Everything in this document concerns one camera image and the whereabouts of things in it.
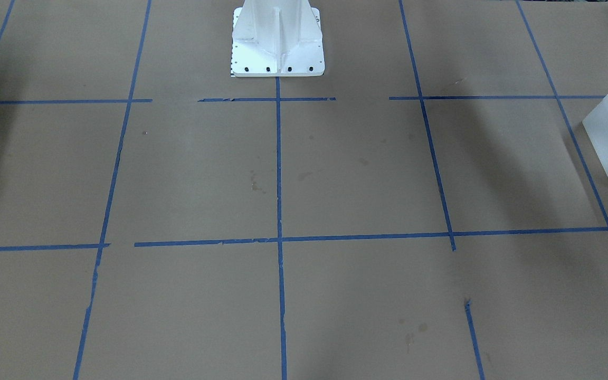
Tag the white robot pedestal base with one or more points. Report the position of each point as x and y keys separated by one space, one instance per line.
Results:
x=277 y=39

